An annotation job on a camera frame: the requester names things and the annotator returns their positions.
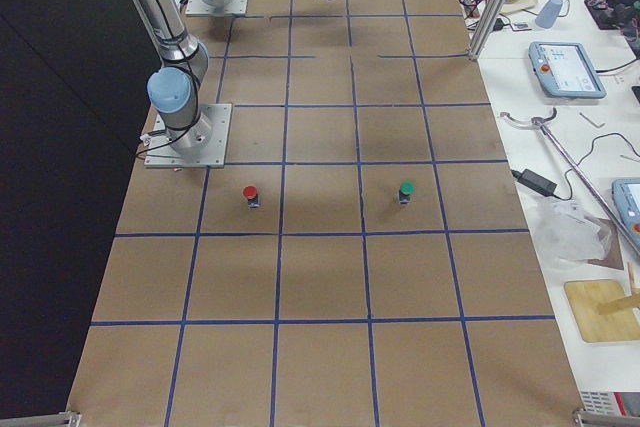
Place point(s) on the green push button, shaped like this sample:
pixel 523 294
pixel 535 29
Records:
pixel 405 192

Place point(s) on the red push button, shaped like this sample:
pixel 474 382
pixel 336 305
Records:
pixel 251 195

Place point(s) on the blue plastic cup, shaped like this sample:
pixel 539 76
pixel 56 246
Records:
pixel 548 14

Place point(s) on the far teach pendant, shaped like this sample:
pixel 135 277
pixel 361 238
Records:
pixel 565 70

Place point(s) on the teach pendant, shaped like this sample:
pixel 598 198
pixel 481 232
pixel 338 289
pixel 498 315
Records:
pixel 625 193
pixel 565 70

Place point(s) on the metal reacher stick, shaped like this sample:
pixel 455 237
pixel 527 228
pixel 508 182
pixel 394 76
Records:
pixel 542 124

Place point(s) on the black power adapter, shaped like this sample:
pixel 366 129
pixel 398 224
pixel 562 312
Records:
pixel 535 182

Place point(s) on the clear plastic bag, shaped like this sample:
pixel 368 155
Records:
pixel 564 230

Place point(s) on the near teach pendant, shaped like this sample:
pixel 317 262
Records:
pixel 625 193

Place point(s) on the wooden cutting board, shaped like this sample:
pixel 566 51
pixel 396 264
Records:
pixel 602 311

